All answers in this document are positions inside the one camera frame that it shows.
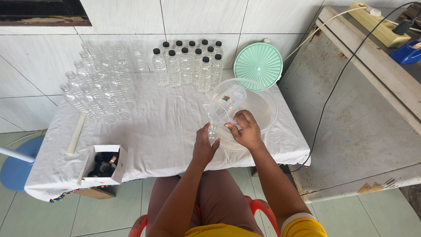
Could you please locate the person's left hand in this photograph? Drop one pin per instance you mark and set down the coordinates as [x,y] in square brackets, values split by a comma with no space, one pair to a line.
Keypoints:
[201,149]

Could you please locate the person's right hand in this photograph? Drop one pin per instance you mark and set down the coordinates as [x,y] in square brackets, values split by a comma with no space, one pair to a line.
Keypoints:
[248,133]

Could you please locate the small clear plastic bottle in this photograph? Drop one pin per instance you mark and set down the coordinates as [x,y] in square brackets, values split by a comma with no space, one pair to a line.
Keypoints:
[212,133]

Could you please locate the clear plastic measuring jug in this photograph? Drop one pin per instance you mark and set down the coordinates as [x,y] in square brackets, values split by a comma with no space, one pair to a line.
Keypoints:
[227,100]

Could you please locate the large clear plastic bowl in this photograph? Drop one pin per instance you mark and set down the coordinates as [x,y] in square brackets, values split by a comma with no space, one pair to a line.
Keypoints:
[263,105]

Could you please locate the white tablecloth with pompom trim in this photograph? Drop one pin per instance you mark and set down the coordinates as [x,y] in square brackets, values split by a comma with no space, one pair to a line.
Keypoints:
[158,131]

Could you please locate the brown shorts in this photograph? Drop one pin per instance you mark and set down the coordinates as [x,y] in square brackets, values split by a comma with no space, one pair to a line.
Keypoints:
[220,197]

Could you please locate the round green ribbed lid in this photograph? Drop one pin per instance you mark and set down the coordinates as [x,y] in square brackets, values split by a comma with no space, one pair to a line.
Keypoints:
[258,65]

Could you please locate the red plastic chair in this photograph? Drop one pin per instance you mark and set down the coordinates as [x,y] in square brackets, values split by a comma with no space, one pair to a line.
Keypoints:
[263,209]

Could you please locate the white cardboard box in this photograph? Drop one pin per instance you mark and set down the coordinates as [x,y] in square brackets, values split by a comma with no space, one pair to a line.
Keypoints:
[121,166]

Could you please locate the group of black-capped filled bottles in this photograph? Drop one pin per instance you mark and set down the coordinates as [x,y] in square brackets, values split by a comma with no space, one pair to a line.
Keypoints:
[186,67]

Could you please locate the heap of black bottle caps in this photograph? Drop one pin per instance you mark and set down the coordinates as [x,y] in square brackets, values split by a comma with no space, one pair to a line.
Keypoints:
[103,164]

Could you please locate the white rusty chest freezer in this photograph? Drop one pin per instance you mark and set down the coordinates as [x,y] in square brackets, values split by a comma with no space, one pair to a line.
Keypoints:
[358,125]

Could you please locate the yellow shirt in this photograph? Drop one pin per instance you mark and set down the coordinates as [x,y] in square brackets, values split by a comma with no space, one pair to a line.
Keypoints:
[304,228]

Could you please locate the group of empty uncapped bottles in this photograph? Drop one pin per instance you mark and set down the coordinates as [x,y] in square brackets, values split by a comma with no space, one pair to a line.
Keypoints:
[102,85]

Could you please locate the white plastic tube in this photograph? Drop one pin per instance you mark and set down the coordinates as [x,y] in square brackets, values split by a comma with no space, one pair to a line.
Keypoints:
[75,135]

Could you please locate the yellowed power strip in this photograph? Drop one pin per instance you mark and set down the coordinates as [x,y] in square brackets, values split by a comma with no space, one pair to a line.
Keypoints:
[381,28]

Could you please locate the white plug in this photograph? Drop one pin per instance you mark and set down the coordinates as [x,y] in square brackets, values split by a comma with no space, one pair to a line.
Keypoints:
[374,12]

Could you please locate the blue plastic device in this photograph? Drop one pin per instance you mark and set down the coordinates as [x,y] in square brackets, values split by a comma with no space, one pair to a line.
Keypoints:
[406,52]

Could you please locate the white fan pole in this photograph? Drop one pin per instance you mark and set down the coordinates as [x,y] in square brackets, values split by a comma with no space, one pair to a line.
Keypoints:
[16,154]

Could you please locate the black power adapter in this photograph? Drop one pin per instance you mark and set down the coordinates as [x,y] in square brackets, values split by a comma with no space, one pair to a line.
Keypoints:
[403,27]

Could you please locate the dark window frame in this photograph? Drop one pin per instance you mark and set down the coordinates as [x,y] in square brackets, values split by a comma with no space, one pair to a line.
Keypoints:
[42,11]

